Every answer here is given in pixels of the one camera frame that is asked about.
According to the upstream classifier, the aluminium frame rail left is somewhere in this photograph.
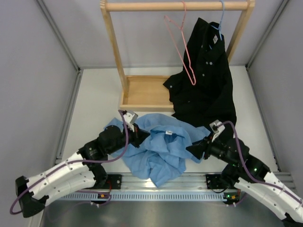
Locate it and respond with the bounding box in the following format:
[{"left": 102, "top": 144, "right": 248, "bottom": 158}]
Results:
[{"left": 35, "top": 0, "right": 83, "bottom": 166}]

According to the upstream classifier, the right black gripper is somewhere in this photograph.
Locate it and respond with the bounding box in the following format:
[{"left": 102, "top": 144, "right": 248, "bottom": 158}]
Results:
[{"left": 186, "top": 131, "right": 238, "bottom": 166}]

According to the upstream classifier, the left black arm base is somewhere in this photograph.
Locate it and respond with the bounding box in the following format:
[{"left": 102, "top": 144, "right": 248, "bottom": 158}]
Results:
[{"left": 103, "top": 174, "right": 122, "bottom": 190}]

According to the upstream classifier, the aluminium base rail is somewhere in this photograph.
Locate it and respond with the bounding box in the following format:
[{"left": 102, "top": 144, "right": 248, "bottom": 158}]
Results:
[{"left": 94, "top": 172, "right": 295, "bottom": 190}]

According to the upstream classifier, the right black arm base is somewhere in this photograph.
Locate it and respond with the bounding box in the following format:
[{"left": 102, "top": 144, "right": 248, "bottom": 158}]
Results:
[{"left": 205, "top": 174, "right": 226, "bottom": 191}]

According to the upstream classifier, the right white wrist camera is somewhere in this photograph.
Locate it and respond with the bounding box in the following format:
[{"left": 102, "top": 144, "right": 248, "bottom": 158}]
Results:
[{"left": 210, "top": 120, "right": 225, "bottom": 142}]

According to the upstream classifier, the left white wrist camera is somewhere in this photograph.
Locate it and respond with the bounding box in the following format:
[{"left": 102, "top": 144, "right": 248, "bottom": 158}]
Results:
[{"left": 122, "top": 110, "right": 138, "bottom": 132}]

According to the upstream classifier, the wooden clothes rack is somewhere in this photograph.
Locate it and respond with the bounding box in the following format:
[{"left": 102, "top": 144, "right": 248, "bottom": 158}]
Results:
[{"left": 99, "top": 0, "right": 256, "bottom": 113}]

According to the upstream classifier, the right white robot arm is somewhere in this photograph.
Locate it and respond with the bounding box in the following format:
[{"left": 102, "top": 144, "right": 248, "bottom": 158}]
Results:
[{"left": 186, "top": 137, "right": 303, "bottom": 227}]

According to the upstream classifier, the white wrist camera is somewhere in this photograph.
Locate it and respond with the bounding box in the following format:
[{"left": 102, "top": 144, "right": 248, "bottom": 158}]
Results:
[
  {"left": 122, "top": 110, "right": 138, "bottom": 132},
  {"left": 210, "top": 120, "right": 225, "bottom": 142}
]

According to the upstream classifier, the light blue shirt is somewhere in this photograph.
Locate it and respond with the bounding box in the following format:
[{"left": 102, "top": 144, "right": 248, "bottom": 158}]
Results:
[{"left": 112, "top": 113, "right": 210, "bottom": 179}]

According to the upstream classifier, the black shirt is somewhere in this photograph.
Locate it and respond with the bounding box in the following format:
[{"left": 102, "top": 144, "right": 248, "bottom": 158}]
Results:
[{"left": 163, "top": 18, "right": 237, "bottom": 128}]

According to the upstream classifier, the grey slotted cable duct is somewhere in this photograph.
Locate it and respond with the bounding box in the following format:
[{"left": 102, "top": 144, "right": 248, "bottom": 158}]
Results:
[{"left": 59, "top": 192, "right": 227, "bottom": 202}]

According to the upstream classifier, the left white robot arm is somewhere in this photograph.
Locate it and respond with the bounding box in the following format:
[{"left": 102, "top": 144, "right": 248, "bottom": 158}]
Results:
[{"left": 15, "top": 125, "right": 150, "bottom": 218}]

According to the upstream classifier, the pink wire hanger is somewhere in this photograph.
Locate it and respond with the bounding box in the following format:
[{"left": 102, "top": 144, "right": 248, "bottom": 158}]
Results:
[{"left": 164, "top": 1, "right": 197, "bottom": 86}]

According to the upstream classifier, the blue wire hanger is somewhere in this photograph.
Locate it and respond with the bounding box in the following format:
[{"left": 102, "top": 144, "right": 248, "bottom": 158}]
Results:
[{"left": 209, "top": 0, "right": 225, "bottom": 50}]

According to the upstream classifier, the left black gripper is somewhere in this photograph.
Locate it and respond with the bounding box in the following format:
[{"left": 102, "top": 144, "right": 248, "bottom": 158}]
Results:
[{"left": 107, "top": 123, "right": 151, "bottom": 155}]

